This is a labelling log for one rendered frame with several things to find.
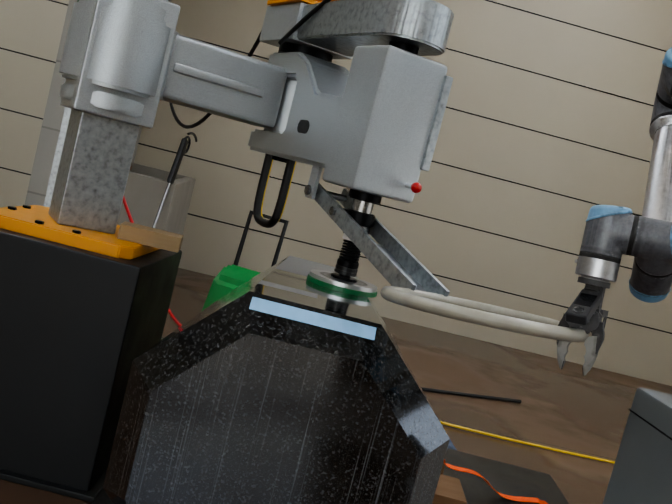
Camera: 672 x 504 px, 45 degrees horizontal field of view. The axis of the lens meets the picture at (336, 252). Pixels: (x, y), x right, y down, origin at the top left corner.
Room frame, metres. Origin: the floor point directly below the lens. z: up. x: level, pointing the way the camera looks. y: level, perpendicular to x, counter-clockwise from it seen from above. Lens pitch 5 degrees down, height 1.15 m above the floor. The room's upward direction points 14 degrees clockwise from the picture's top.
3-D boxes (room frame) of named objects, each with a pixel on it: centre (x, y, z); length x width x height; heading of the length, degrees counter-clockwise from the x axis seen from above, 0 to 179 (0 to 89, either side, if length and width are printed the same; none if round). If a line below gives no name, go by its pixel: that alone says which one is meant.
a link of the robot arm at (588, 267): (1.82, -0.57, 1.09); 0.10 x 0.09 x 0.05; 61
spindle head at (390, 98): (2.53, 0.00, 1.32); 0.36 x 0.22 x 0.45; 30
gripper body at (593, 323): (1.82, -0.58, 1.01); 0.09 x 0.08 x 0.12; 150
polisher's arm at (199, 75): (2.81, 0.68, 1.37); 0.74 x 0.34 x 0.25; 119
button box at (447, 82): (2.46, -0.18, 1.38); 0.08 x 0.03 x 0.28; 30
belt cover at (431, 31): (2.76, 0.13, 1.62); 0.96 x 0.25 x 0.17; 30
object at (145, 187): (5.62, 1.44, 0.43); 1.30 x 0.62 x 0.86; 6
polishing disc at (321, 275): (2.46, -0.04, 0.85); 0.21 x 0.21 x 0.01
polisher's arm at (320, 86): (2.81, 0.14, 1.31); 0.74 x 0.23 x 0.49; 30
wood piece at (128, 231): (2.67, 0.61, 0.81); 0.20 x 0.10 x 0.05; 98
